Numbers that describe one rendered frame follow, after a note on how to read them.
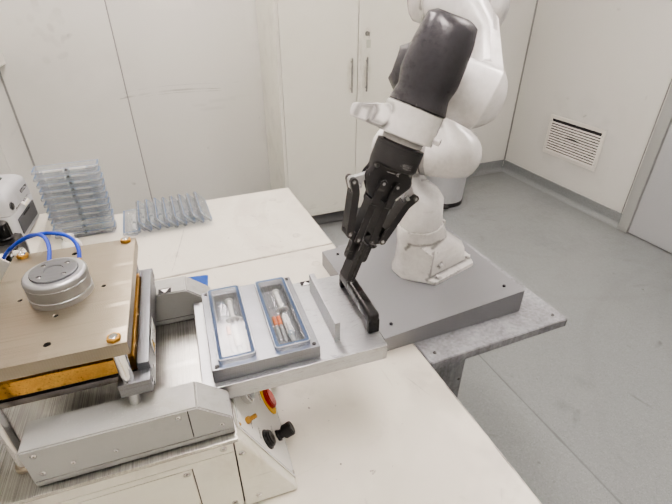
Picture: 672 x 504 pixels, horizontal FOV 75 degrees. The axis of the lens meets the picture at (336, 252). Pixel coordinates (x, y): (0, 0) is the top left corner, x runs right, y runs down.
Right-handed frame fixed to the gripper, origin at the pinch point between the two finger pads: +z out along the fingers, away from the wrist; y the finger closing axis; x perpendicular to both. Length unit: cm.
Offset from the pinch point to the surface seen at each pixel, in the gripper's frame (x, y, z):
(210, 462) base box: -14.8, -18.1, 28.9
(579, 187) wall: 181, 268, -16
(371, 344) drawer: -8.1, 4.4, 10.9
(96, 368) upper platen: -8.8, -34.9, 18.0
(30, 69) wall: 239, -94, 27
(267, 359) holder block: -8.3, -12.3, 15.2
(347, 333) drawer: -4.3, 1.7, 11.8
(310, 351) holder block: -8.2, -5.9, 13.1
